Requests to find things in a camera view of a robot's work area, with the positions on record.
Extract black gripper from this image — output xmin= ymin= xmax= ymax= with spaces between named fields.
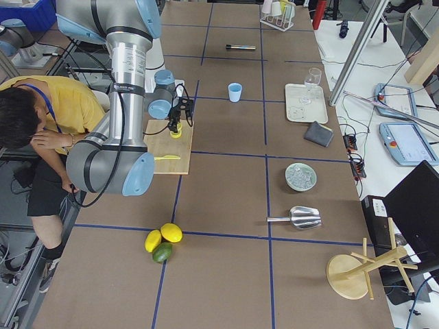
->
xmin=167 ymin=97 xmax=191 ymax=134

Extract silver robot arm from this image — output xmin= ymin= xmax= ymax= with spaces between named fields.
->
xmin=56 ymin=1 xmax=180 ymax=196
xmin=1 ymin=19 xmax=43 ymax=62

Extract light blue plastic cup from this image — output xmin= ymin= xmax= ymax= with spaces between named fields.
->
xmin=228 ymin=82 xmax=243 ymax=103

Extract whole yellow lemon upper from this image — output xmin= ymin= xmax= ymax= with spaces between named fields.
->
xmin=160 ymin=223 xmax=183 ymax=243

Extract whole yellow lemon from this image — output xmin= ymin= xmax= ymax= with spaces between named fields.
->
xmin=160 ymin=223 xmax=183 ymax=243
xmin=144 ymin=230 xmax=162 ymax=253

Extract whole yellow lemon left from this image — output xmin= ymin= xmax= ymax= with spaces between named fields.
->
xmin=144 ymin=230 xmax=162 ymax=253

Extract pink cup on rack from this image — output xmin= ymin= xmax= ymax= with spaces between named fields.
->
xmin=261 ymin=0 xmax=272 ymax=15

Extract white cup on rack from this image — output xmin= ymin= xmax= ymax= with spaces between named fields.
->
xmin=270 ymin=1 xmax=283 ymax=17

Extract yellow cup on rack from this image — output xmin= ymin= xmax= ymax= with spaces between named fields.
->
xmin=280 ymin=1 xmax=289 ymax=14

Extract green cup on rack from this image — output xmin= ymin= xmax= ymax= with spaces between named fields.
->
xmin=283 ymin=3 xmax=296 ymax=22

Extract wooden cup tree stand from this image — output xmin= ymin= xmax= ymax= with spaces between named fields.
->
xmin=326 ymin=217 xmax=418 ymax=300

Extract bamboo cutting board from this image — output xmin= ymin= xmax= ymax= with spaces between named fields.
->
xmin=144 ymin=119 xmax=193 ymax=175

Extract yellow plastic knife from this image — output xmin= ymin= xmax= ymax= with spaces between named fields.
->
xmin=154 ymin=154 xmax=181 ymax=161

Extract steel muddler black tip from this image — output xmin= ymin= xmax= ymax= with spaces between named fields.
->
xmin=226 ymin=44 xmax=256 ymax=51

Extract green lime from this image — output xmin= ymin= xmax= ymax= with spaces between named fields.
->
xmin=152 ymin=242 xmax=173 ymax=263

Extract person in yellow shirt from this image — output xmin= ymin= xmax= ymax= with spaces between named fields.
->
xmin=1 ymin=75 xmax=104 ymax=293

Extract cream bear tray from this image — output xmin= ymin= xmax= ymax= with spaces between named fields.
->
xmin=285 ymin=84 xmax=329 ymax=124

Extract green bowl of ice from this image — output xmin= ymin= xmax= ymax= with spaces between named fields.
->
xmin=285 ymin=163 xmax=317 ymax=192

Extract grey folded cloth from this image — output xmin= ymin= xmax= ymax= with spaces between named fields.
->
xmin=304 ymin=121 xmax=334 ymax=147

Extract clear wine glass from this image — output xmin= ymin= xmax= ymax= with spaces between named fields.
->
xmin=299 ymin=67 xmax=322 ymax=105

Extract steel ice scoop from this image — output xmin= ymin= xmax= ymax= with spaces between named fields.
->
xmin=267 ymin=206 xmax=322 ymax=230

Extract black box with label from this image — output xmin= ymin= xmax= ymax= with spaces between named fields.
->
xmin=361 ymin=195 xmax=391 ymax=255

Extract teach pendant far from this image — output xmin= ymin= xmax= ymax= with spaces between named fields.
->
xmin=375 ymin=83 xmax=418 ymax=120

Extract teach pendant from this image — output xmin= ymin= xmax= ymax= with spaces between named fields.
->
xmin=375 ymin=83 xmax=418 ymax=120
xmin=379 ymin=123 xmax=438 ymax=167

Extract teach pendant near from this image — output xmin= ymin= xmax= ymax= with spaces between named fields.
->
xmin=379 ymin=123 xmax=438 ymax=167

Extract black computer monitor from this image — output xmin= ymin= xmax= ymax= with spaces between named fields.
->
xmin=383 ymin=160 xmax=438 ymax=271

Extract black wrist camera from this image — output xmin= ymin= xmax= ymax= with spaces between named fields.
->
xmin=176 ymin=83 xmax=185 ymax=97

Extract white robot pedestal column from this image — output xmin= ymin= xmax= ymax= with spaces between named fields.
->
xmin=145 ymin=38 xmax=170 ymax=93

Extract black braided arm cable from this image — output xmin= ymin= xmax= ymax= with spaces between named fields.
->
xmin=37 ymin=40 xmax=193 ymax=208

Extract white wire cup rack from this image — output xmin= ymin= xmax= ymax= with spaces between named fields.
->
xmin=260 ymin=1 xmax=295 ymax=32

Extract aluminium frame post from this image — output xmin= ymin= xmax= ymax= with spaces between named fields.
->
xmin=329 ymin=0 xmax=388 ymax=106

